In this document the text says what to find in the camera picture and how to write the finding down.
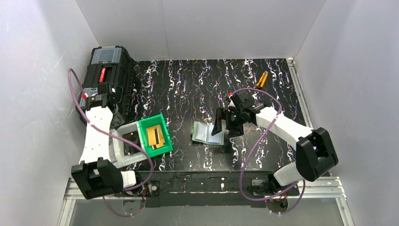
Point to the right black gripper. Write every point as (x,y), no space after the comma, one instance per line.
(227,121)

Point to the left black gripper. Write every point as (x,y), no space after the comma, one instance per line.
(101,101)

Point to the white bin with black cards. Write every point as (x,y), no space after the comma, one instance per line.
(123,154)

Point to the green plastic bin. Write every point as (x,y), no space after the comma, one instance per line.
(152,121)

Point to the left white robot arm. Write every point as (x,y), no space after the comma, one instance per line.
(97,174)

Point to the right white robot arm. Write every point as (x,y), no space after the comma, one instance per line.
(315,152)

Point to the gold credit cards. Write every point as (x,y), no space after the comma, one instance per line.
(155,137)

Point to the black toolbox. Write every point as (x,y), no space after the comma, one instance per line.
(113,65)

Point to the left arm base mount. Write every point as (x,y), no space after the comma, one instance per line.
(134,201)

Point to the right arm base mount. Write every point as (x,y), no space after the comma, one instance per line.
(278,204)

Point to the aluminium frame rail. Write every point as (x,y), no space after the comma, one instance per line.
(221,188)

